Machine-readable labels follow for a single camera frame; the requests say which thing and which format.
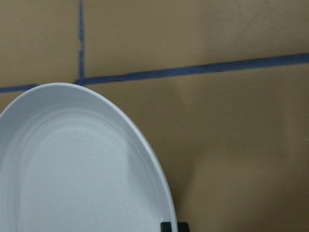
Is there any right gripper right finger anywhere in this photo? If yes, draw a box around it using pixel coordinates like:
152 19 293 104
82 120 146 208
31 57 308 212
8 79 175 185
177 222 189 232

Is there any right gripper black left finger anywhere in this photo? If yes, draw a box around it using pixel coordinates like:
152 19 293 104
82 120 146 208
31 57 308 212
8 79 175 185
160 222 172 232

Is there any blue plate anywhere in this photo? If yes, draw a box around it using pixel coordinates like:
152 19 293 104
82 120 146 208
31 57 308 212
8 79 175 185
0 83 178 232

